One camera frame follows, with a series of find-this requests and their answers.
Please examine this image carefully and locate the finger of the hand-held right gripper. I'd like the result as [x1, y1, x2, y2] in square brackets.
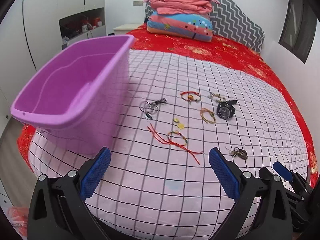
[258, 166, 276, 182]
[272, 161, 313, 193]

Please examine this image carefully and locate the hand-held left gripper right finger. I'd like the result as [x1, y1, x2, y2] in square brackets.
[208, 147, 293, 240]

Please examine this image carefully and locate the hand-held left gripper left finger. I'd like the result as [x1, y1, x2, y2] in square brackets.
[27, 147, 112, 240]

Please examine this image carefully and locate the dark beaded bracelet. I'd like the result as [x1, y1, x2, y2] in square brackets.
[226, 146, 248, 160]

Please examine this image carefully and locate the black wristwatch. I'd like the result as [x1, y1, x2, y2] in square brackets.
[216, 99, 237, 120]

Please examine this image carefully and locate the multicoloured braided bracelet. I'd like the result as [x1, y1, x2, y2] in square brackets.
[167, 130, 187, 147]

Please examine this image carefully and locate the golden braided bracelet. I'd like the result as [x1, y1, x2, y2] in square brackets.
[200, 108, 216, 124]

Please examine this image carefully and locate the long red cord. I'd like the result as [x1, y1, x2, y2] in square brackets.
[147, 123, 203, 165]

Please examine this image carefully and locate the pale beaded bracelet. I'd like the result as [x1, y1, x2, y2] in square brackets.
[209, 92, 227, 103]

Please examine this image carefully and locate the red cord bracelet gold charm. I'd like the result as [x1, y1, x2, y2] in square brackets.
[180, 91, 201, 103]

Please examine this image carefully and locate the black cord necklace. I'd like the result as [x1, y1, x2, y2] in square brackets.
[139, 98, 167, 120]

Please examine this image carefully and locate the purple plastic bin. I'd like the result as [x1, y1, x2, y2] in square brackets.
[10, 34, 135, 156]

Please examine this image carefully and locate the pink checked blanket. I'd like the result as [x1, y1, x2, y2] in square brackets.
[29, 49, 313, 240]

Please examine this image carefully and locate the red plastic bag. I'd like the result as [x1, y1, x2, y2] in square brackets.
[7, 206, 28, 238]

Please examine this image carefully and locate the red patterned bedsheet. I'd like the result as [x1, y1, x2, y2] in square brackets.
[17, 22, 320, 188]

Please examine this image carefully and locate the dark framed window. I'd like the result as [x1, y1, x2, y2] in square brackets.
[278, 0, 318, 64]

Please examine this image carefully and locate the white nightstand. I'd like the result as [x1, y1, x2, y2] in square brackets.
[113, 24, 142, 36]

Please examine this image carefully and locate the grey zigzag headboard cushion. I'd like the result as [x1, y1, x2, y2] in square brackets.
[144, 0, 265, 53]

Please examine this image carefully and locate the colourful blue pink pillow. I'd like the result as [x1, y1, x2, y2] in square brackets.
[146, 11, 213, 42]

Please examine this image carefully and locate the folded pink quilt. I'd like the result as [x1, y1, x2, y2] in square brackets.
[144, 0, 222, 15]

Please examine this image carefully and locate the white wardrobe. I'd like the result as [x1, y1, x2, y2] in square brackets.
[0, 0, 107, 140]

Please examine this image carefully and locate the wall niche shelf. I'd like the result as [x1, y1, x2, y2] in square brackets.
[59, 7, 106, 47]

